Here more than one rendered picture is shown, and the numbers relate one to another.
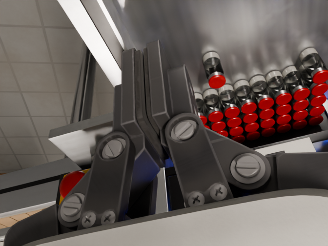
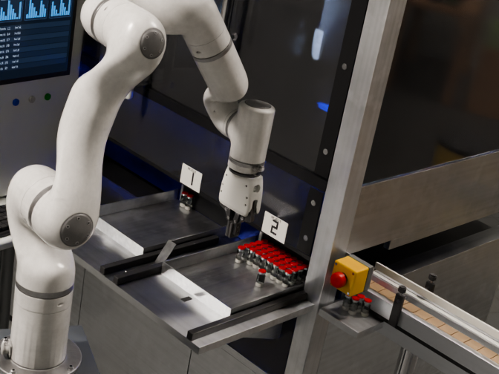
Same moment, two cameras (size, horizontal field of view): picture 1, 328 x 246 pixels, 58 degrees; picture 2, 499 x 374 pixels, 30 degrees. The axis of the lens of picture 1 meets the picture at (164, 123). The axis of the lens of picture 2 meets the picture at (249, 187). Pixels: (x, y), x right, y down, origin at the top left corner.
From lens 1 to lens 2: 2.15 m
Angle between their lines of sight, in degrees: 50
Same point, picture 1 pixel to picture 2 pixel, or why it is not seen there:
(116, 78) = (290, 310)
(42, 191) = (411, 327)
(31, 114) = not seen: outside the picture
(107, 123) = (327, 312)
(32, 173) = (417, 349)
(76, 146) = (358, 323)
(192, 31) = (249, 292)
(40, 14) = not seen: outside the picture
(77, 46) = not seen: outside the picture
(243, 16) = (235, 281)
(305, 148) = (264, 227)
